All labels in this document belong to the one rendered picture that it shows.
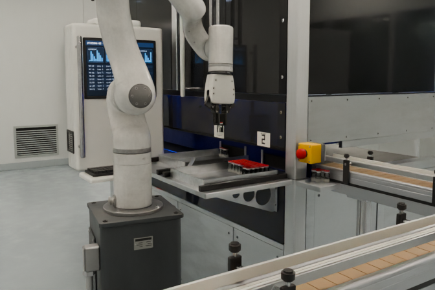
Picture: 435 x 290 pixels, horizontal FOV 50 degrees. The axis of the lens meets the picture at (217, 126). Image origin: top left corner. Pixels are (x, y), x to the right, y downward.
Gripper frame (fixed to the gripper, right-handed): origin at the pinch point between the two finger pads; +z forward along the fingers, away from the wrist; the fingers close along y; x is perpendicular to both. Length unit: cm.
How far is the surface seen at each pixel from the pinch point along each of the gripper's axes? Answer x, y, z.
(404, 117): 2, -104, -2
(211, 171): -32.8, -19.3, 21.8
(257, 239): -27, -40, 52
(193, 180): -16.5, 0.2, 22.5
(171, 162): -56, -12, 19
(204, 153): -67, -38, 17
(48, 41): -548, -87, -114
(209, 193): -4.2, 1.2, 25.9
